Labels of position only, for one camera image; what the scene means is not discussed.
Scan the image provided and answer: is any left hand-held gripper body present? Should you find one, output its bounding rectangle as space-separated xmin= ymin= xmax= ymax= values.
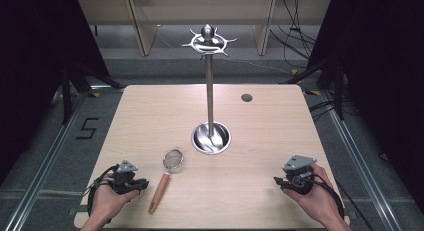
xmin=109 ymin=159 xmax=145 ymax=196

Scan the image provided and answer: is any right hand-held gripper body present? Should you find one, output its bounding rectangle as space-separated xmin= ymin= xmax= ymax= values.
xmin=281 ymin=154 xmax=318 ymax=196

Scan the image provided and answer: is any strainer with wooden handle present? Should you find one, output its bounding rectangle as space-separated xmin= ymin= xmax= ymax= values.
xmin=147 ymin=148 xmax=185 ymax=216

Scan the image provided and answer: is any metal utensil rack stand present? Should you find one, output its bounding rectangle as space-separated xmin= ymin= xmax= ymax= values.
xmin=180 ymin=23 xmax=239 ymax=156

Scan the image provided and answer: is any person's left hand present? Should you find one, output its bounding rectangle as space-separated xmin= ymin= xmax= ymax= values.
xmin=88 ymin=173 xmax=141 ymax=223

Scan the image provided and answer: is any person's right hand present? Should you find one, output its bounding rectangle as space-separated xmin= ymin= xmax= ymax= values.
xmin=283 ymin=163 xmax=338 ymax=223

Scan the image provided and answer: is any black tripod stand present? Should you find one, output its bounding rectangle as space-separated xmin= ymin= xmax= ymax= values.
xmin=59 ymin=55 xmax=125 ymax=126
xmin=281 ymin=52 xmax=348 ymax=121

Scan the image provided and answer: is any black curtain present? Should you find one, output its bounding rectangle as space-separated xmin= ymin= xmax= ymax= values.
xmin=305 ymin=0 xmax=424 ymax=212
xmin=0 ymin=0 xmax=110 ymax=187

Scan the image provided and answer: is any light wooden shelf unit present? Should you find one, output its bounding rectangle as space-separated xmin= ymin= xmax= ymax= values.
xmin=78 ymin=0 xmax=332 ymax=57

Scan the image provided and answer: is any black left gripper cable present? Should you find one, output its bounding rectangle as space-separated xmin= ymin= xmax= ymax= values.
xmin=85 ymin=164 xmax=120 ymax=225

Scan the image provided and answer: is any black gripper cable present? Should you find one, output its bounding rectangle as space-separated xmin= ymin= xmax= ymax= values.
xmin=85 ymin=164 xmax=120 ymax=225
xmin=309 ymin=172 xmax=375 ymax=231

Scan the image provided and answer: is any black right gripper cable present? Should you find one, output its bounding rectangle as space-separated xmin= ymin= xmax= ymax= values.
xmin=309 ymin=172 xmax=375 ymax=231

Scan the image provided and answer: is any metal floor rail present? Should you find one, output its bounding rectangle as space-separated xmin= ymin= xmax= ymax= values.
xmin=2 ymin=90 xmax=88 ymax=231
xmin=319 ymin=90 xmax=406 ymax=231

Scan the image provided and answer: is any thin white floor cable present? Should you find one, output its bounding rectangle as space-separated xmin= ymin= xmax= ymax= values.
xmin=229 ymin=58 xmax=295 ymax=76

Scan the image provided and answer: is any bundle of black floor cables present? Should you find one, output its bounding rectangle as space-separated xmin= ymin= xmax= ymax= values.
xmin=269 ymin=0 xmax=322 ymax=63

